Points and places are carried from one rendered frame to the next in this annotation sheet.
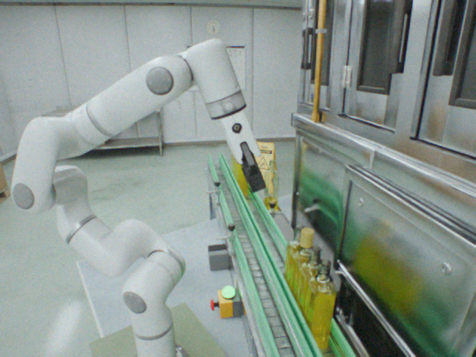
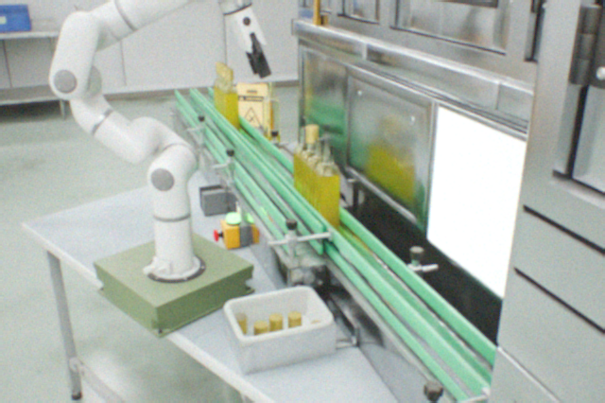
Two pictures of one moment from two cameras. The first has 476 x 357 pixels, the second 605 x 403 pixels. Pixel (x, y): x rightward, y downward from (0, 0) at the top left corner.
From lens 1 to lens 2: 90 cm
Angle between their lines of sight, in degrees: 9
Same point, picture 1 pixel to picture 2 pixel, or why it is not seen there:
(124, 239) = (146, 129)
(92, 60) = not seen: outside the picture
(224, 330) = not seen: hidden behind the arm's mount
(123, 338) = (129, 254)
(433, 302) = (409, 151)
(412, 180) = (389, 60)
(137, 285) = (165, 163)
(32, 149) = (77, 39)
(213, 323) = not seen: hidden behind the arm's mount
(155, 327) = (179, 207)
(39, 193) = (80, 78)
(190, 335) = (200, 248)
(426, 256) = (402, 117)
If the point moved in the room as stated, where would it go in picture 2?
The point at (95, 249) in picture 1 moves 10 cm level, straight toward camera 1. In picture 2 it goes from (123, 134) to (142, 144)
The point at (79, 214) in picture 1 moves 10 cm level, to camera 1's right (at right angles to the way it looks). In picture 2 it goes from (103, 105) to (146, 103)
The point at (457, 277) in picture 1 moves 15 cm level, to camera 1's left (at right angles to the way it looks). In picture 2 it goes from (418, 122) to (354, 125)
